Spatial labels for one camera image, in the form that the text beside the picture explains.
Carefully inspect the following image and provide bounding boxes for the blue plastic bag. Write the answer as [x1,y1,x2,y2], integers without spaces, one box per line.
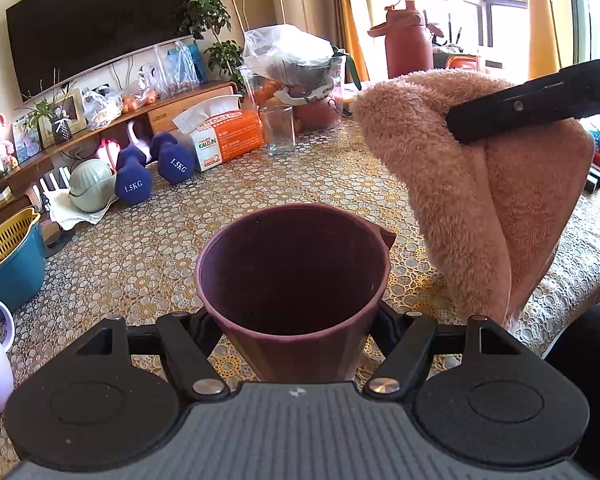
[154,40,208,98]

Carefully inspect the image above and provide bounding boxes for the blue dumbbell left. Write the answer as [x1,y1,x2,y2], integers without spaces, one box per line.
[114,144,152,206]

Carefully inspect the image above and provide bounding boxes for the small potted plant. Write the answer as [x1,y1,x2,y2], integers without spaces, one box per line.
[23,80,76,144]

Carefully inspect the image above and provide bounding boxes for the red water bottle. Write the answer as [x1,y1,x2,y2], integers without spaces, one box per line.
[368,0,434,78]

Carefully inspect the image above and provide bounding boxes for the orange tissue box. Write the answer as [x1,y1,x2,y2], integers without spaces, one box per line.
[172,94,264,172]

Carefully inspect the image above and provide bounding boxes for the green round lidded pot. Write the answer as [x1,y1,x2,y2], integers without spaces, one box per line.
[69,158,116,212]

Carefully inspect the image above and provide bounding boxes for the teal basin with yellow strainer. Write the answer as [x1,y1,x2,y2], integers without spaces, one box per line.
[0,206,45,313]

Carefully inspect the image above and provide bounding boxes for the purple plastic cup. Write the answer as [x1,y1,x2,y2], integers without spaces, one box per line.
[196,204,396,382]

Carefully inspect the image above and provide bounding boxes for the black television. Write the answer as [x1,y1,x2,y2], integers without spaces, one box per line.
[6,0,188,96]

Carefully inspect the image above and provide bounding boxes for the green potted tree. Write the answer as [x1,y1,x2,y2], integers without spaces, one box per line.
[180,0,249,93]

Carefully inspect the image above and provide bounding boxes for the orange black device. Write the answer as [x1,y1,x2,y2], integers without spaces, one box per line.
[432,46,486,73]

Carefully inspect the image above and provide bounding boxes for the plastic bag over bowl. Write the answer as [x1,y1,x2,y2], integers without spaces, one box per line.
[240,24,358,130]

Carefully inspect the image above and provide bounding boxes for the patterned lace tablecloth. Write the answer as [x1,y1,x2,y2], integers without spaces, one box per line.
[0,118,600,480]

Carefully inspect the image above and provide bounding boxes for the blue dumbbell right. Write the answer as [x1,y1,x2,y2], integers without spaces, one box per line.
[150,132,194,185]

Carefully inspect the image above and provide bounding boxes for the pink fluffy towel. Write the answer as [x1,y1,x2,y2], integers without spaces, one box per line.
[352,70,594,327]

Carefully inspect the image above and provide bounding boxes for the framed picture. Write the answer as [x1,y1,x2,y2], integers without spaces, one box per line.
[38,88,86,148]

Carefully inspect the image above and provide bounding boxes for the wooden tv cabinet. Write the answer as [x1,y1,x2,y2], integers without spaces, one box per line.
[0,81,237,224]

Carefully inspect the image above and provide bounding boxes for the blue dumbbell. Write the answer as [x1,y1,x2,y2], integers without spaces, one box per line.
[114,144,152,206]
[150,132,194,185]

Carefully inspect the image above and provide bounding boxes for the clear drinking glass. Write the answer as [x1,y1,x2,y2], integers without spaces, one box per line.
[260,105,296,155]

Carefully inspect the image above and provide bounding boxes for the white cloth under pot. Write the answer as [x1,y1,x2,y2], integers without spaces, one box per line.
[43,188,118,231]

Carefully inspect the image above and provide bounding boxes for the pink kettlebell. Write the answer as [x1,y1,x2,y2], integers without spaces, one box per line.
[126,120,150,162]

